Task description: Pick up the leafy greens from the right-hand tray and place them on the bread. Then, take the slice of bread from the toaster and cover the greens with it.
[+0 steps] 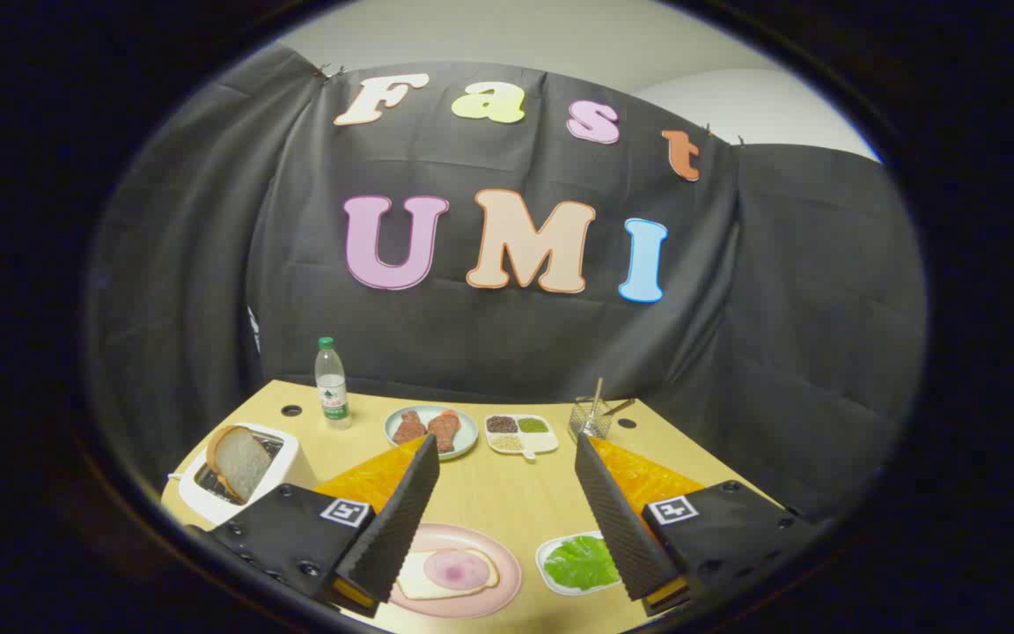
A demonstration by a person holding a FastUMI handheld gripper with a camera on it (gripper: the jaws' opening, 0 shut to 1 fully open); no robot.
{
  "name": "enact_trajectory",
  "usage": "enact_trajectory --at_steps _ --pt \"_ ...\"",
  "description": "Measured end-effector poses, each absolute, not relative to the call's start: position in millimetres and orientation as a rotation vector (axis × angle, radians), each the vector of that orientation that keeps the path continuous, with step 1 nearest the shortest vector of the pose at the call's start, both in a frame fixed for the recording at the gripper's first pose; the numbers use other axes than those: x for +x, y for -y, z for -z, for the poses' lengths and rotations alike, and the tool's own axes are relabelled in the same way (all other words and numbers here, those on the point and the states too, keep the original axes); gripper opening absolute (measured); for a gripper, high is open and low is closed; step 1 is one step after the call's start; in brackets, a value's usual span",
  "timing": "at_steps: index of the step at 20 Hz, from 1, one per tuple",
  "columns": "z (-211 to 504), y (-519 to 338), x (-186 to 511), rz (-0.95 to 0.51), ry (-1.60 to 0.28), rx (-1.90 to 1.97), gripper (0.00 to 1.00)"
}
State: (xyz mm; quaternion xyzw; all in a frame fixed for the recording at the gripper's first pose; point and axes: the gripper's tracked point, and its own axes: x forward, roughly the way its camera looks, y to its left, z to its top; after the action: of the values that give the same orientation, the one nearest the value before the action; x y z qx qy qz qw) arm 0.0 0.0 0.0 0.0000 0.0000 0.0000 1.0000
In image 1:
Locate pink round plate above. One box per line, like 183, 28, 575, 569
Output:
388, 522, 523, 619

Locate bread slice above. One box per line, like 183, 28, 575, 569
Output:
206, 425, 273, 505

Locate white square plate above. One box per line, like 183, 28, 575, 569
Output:
535, 531, 622, 597

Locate white toaster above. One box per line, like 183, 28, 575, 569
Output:
177, 423, 319, 527

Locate clear plastic water bottle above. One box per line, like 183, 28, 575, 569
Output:
314, 336, 352, 430

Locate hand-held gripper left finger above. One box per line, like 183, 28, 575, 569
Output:
206, 433, 440, 617

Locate white divided seasoning dish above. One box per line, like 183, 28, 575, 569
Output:
483, 413, 560, 461

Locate pale green round plate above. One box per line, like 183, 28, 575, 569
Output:
384, 405, 479, 461

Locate clear glass cup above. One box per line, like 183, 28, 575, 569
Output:
568, 396, 614, 441

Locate black backdrop cloth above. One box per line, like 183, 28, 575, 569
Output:
89, 44, 926, 520

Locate fried egg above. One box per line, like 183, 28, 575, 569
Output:
396, 548, 501, 601

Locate green lettuce leaf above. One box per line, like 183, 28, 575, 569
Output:
543, 535, 621, 591

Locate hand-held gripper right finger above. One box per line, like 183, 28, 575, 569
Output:
574, 431, 829, 617

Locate pink ham slice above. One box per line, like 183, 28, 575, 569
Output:
423, 550, 492, 591

